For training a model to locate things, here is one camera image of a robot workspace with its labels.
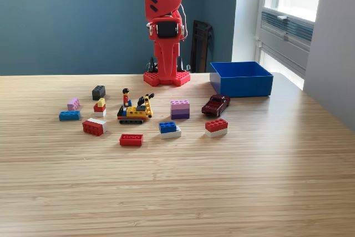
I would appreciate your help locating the black building brick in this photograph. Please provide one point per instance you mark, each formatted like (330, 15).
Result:
(98, 92)

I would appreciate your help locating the dark red toy car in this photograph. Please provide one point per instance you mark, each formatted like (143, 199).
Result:
(215, 106)

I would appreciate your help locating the yellow red white brick stack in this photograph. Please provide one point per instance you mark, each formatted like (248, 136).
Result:
(100, 108)

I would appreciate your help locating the pink building brick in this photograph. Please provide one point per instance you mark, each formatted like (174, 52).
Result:
(73, 104)

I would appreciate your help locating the small yellow toy digger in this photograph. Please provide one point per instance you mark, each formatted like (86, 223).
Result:
(134, 112)

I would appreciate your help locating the blue flat building brick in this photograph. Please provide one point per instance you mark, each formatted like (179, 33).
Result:
(69, 116)

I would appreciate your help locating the pink and purple brick stack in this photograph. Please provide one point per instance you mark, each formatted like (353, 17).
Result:
(180, 110)

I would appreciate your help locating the red and white tipped brick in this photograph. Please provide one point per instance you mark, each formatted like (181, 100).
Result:
(93, 128)

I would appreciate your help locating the blue and white brick stack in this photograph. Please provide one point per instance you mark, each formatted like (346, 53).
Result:
(166, 128)

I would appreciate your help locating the toy figure red shirt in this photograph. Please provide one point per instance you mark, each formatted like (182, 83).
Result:
(125, 98)

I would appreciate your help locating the blue plastic bin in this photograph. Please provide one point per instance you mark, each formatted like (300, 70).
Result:
(244, 85)

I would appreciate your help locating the red on white brick stack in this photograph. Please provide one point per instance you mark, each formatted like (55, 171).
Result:
(216, 126)

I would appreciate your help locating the dark folded chair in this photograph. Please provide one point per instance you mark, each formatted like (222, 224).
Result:
(201, 48)

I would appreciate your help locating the grey window vent unit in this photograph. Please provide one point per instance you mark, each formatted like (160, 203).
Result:
(285, 45)

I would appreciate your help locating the red building brick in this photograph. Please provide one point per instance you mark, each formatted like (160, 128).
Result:
(131, 140)

